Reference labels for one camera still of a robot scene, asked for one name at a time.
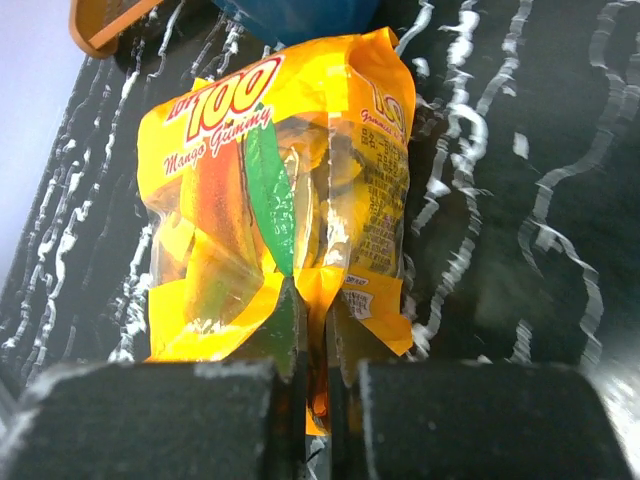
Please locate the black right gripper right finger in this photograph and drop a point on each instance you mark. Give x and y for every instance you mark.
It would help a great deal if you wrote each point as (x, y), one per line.
(460, 419)

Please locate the wooden cup rack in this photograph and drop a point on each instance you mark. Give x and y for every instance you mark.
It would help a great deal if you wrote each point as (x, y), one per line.
(95, 25)

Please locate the orange candy bag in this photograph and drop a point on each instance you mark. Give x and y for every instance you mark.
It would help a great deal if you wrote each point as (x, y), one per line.
(292, 168)

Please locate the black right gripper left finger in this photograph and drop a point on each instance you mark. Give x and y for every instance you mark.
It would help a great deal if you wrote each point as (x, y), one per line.
(240, 418)

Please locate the blue mug white inside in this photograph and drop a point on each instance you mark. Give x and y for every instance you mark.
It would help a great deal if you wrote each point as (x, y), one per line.
(291, 22)

